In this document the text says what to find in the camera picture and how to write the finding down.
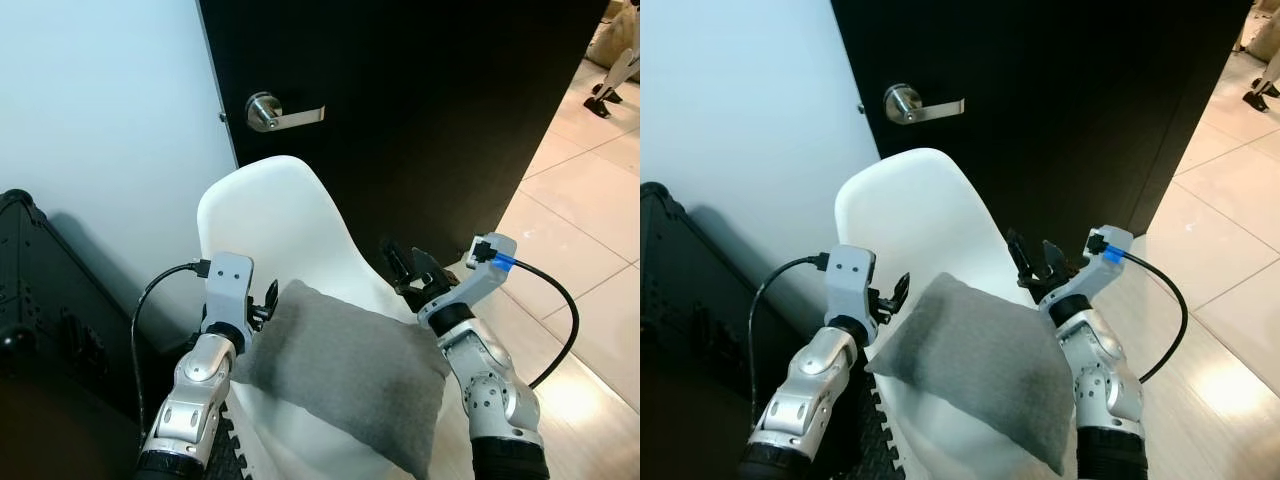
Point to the light grey left wrist camera mount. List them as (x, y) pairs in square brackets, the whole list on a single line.
[(850, 275), (228, 285)]

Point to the beige bag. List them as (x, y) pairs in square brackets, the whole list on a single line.
[(610, 35), (1262, 25)]

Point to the black hard case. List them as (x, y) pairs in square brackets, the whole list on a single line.
[(690, 300), (60, 300)]

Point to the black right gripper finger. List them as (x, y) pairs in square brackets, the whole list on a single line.
[(1054, 258), (395, 262), (1019, 252), (422, 267)]

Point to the light grey right wrist camera mount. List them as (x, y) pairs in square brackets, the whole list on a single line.
[(1100, 262), (485, 275)]

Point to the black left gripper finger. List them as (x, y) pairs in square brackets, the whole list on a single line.
[(271, 293), (902, 288)]

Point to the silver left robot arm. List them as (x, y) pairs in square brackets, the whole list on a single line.
[(195, 390), (810, 400)]

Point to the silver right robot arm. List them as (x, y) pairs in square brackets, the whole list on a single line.
[(490, 390), (1100, 380)]

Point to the plain grey pillow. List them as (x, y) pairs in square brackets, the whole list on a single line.
[(980, 360), (340, 370)]

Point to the black stand foot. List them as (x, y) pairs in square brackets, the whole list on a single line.
[(1260, 95), (605, 100)]

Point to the black door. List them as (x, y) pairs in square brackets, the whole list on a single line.
[(1050, 100), (400, 100)]

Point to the white plastic shell chair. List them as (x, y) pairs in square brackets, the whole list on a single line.
[(270, 210), (910, 200)]

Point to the black foam puzzle mat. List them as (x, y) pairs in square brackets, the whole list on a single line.
[(230, 450), (880, 440)]

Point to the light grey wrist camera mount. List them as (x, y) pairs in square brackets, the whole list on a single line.
[(228, 285), (1100, 262), (485, 275), (850, 275)]

